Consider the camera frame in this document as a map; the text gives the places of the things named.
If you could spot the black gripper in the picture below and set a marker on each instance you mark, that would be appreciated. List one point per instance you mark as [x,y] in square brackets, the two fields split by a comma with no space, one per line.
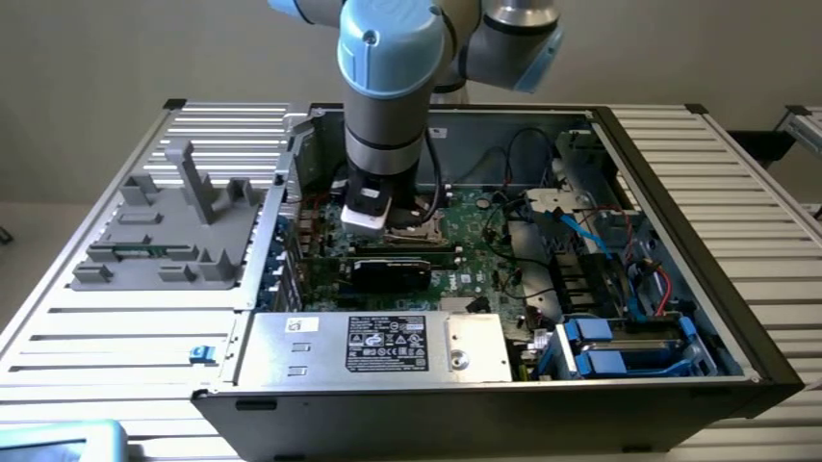
[412,202]

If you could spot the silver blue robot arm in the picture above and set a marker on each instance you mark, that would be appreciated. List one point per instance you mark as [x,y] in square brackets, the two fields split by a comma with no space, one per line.
[389,72]

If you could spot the CPU socket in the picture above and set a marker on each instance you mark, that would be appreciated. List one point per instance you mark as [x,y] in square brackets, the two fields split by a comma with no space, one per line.
[418,236]

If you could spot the black RAM stick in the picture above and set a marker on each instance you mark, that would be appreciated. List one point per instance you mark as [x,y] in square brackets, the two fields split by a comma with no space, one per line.
[412,248]

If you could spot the green motherboard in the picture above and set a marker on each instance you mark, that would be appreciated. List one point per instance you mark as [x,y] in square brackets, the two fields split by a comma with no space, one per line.
[478,231]

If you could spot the black graphics card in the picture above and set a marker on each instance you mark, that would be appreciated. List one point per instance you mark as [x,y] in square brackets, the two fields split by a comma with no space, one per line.
[392,274]

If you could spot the black rear case fan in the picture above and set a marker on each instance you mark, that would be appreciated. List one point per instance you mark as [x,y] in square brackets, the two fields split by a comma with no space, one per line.
[316,154]

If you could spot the silver chipset heat sink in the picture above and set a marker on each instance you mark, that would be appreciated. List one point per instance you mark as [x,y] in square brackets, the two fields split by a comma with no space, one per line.
[457,305]

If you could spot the silver drive cage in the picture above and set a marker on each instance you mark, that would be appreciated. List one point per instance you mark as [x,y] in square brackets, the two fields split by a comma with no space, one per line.
[579,168]

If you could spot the silver power supply unit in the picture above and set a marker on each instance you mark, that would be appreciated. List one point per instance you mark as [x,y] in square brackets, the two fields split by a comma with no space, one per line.
[373,346]

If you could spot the blue disk bay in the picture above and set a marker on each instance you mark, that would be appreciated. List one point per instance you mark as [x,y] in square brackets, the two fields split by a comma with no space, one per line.
[595,332]

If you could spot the grey plastic parts rack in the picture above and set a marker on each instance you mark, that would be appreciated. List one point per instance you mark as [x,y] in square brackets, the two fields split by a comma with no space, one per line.
[161,240]

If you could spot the blue plastic clip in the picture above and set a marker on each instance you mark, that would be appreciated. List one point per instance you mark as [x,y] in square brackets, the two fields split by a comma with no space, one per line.
[201,355]

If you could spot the black open PC case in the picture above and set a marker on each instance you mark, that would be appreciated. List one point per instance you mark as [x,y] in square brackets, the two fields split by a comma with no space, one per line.
[450,423]

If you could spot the teal box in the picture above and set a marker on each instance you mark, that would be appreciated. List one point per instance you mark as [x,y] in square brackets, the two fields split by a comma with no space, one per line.
[58,440]

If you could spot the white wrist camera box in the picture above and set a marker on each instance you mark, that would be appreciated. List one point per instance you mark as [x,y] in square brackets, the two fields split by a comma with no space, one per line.
[366,209]

